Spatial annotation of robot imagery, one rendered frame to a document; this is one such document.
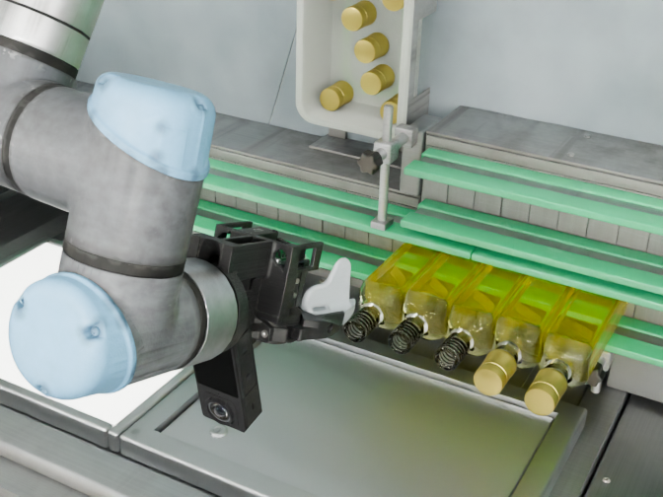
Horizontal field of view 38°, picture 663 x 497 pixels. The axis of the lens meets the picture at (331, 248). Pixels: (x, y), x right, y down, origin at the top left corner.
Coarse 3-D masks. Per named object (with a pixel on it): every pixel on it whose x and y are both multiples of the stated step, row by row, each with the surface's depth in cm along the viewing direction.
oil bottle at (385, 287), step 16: (400, 256) 125; (416, 256) 125; (432, 256) 125; (384, 272) 121; (400, 272) 121; (416, 272) 121; (368, 288) 118; (384, 288) 118; (400, 288) 118; (384, 304) 117; (400, 304) 118; (384, 320) 118; (400, 320) 119
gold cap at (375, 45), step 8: (360, 40) 135; (368, 40) 135; (376, 40) 136; (384, 40) 137; (360, 48) 136; (368, 48) 135; (376, 48) 135; (384, 48) 137; (360, 56) 136; (368, 56) 136; (376, 56) 136
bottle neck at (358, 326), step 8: (368, 304) 117; (360, 312) 115; (368, 312) 115; (376, 312) 116; (352, 320) 114; (360, 320) 114; (368, 320) 114; (376, 320) 116; (344, 328) 114; (352, 328) 116; (360, 328) 113; (368, 328) 114; (352, 336) 115; (360, 336) 114
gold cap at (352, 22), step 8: (352, 8) 134; (360, 8) 134; (368, 8) 136; (344, 16) 135; (352, 16) 134; (360, 16) 134; (368, 16) 135; (376, 16) 137; (344, 24) 135; (352, 24) 135; (360, 24) 134; (368, 24) 137
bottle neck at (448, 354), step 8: (456, 328) 113; (448, 336) 112; (456, 336) 111; (464, 336) 111; (472, 336) 112; (448, 344) 109; (456, 344) 109; (464, 344) 110; (472, 344) 112; (440, 352) 109; (448, 352) 108; (456, 352) 109; (464, 352) 110; (440, 360) 110; (448, 360) 111; (456, 360) 108; (448, 368) 109
